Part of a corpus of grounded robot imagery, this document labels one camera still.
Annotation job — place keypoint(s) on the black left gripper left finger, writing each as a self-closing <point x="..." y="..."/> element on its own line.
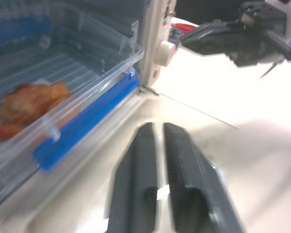
<point x="132" y="174"/>

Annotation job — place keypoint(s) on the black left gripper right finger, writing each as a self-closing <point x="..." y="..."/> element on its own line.
<point x="191" y="170"/>

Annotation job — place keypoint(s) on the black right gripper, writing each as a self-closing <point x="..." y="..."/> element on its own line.
<point x="264" y="17"/>

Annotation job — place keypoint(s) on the clear plastic food container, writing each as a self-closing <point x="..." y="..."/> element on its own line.
<point x="70" y="63"/>

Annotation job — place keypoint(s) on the blue container lid clip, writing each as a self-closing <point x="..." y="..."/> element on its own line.
<point x="19" y="29"/>
<point x="92" y="114"/>

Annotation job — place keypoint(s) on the cream toaster oven knob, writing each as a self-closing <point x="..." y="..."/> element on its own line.
<point x="163" y="52"/>

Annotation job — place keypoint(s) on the red object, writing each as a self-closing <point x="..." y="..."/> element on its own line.
<point x="184" y="26"/>

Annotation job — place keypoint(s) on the fried chicken piece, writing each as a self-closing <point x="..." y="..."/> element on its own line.
<point x="31" y="102"/>

